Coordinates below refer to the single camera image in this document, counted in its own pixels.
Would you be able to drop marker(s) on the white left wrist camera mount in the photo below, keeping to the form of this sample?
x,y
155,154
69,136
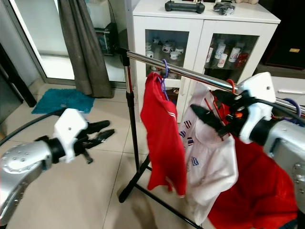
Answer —
x,y
71,129

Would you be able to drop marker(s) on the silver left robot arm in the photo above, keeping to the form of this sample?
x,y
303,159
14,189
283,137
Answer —
x,y
26,160

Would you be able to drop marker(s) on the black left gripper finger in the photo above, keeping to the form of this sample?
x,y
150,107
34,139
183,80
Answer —
x,y
102,137
99,125

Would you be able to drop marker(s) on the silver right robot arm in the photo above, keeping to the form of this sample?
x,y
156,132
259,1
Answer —
x,y
288,148

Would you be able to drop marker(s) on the beige soft object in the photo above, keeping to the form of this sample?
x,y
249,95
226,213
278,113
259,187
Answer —
x,y
248,2

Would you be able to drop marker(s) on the white glass door cabinet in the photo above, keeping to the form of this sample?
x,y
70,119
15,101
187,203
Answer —
x,y
195,26

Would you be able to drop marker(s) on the purple plastic hanger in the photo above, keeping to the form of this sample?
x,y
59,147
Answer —
x,y
166,69
297,106

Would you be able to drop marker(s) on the black television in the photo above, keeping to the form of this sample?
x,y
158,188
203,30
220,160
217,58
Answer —
x,y
283,28

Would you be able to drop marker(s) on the black and chrome clothes rack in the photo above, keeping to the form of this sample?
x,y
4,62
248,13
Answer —
x,y
132,124

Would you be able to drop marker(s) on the grey curtain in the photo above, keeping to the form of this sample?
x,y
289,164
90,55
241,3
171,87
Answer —
x,y
86,52

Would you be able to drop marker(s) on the white sports shirt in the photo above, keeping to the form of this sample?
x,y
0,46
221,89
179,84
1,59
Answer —
x,y
212,171

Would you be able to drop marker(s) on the white framed glass door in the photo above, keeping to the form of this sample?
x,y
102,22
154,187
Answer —
x,y
38,38

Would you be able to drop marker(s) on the teal floor mat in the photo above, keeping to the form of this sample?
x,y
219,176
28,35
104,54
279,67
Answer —
x,y
62,101

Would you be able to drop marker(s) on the red shirt striped collar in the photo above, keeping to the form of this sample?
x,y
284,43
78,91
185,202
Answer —
x,y
164,138

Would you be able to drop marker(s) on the printed carton box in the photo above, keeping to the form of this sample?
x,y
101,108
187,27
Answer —
x,y
106,42

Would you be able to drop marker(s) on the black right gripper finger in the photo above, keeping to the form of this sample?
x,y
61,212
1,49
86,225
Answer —
x,y
225,95
208,118

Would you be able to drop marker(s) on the small black object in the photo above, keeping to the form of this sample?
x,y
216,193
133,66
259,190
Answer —
x,y
225,7

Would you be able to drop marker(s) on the white printed mug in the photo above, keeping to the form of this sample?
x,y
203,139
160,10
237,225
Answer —
x,y
166,47
222,59
214,51
234,54

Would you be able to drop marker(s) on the white tv stand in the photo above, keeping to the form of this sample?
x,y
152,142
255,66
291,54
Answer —
x,y
286,86

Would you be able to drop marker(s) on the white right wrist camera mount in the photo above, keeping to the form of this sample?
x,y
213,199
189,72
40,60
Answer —
x,y
257,102

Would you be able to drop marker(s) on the black furniture frame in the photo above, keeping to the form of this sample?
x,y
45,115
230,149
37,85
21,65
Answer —
x,y
18,80

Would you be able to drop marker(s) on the plain red shirt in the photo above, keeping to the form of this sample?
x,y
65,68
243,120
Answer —
x,y
257,191

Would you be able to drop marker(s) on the white appliance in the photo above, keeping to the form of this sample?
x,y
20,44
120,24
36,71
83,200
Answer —
x,y
100,13

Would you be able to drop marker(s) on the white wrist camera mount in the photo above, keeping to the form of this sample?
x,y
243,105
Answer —
x,y
71,129
257,102

